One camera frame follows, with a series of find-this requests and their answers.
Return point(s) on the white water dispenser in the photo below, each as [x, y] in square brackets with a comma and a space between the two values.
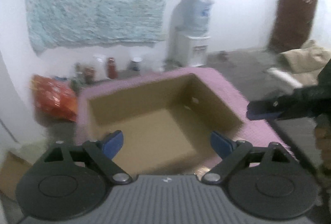
[189, 50]

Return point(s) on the dark glass bottle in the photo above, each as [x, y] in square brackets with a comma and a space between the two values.
[77, 81]

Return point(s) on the pink checkered table cloth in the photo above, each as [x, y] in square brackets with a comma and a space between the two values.
[258, 133]

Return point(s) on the brown cardboard box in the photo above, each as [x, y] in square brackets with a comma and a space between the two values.
[166, 124]

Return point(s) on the clear plastic bottle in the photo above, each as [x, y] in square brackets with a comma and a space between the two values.
[99, 64]

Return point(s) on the brown wooden door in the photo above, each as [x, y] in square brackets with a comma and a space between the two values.
[292, 27]

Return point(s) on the red plastic bag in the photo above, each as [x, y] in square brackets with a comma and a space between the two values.
[54, 98]

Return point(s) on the beige jacket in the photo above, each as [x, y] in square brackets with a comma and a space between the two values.
[305, 64]

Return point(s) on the red jar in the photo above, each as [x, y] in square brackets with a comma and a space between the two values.
[111, 68]

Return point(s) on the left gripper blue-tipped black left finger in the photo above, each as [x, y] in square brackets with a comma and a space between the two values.
[102, 153]

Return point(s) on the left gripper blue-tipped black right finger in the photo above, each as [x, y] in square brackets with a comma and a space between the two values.
[233, 155]

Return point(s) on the white cup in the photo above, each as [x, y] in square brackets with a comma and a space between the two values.
[135, 64]

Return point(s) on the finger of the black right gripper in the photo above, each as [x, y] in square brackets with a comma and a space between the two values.
[268, 109]

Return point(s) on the white shoe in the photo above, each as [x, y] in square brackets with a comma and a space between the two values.
[282, 80]

